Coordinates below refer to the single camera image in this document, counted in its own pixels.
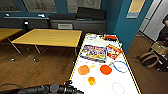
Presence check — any small yellow cup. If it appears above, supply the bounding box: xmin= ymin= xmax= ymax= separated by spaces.
xmin=87 ymin=76 xmax=97 ymax=86

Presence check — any pale orange bowl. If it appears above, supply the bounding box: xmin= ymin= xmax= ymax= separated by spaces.
xmin=77 ymin=65 xmax=91 ymax=76

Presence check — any white table with toys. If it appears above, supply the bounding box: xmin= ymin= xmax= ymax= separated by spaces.
xmin=64 ymin=32 xmax=143 ymax=94

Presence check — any clear bowl blue rim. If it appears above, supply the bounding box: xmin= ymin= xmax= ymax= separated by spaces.
xmin=111 ymin=60 xmax=130 ymax=74

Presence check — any red snack bag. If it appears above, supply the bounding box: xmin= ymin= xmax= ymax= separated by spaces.
xmin=105 ymin=44 xmax=124 ymax=61

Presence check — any yellow wooden table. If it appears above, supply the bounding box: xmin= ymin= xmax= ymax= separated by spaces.
xmin=0 ymin=28 xmax=24 ymax=62
xmin=11 ymin=28 xmax=83 ymax=63

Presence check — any flat red box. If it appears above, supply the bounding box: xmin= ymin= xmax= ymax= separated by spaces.
xmin=103 ymin=35 xmax=118 ymax=43

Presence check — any white paper sign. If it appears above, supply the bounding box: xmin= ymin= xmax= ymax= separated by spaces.
xmin=57 ymin=23 xmax=74 ymax=30

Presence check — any dark grey sofa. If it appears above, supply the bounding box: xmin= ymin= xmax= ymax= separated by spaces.
xmin=49 ymin=7 xmax=108 ymax=34

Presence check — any small black device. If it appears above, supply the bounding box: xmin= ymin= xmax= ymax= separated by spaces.
xmin=22 ymin=20 xmax=30 ymax=32

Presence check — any brown backpack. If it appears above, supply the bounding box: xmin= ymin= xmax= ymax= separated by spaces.
xmin=134 ymin=51 xmax=161 ymax=69

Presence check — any interior glass window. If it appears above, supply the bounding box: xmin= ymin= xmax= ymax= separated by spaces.
xmin=65 ymin=0 xmax=102 ymax=14
xmin=0 ymin=0 xmax=21 ymax=13
xmin=22 ymin=0 xmax=58 ymax=14

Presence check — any long grey bench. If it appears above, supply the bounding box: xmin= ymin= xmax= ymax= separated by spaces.
xmin=0 ymin=16 xmax=51 ymax=29

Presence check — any brown cardboard box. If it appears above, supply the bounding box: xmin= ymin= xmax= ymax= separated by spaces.
xmin=150 ymin=41 xmax=168 ymax=56

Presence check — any tan framed wall poster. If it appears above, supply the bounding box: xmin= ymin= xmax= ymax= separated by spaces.
xmin=126 ymin=0 xmax=147 ymax=19

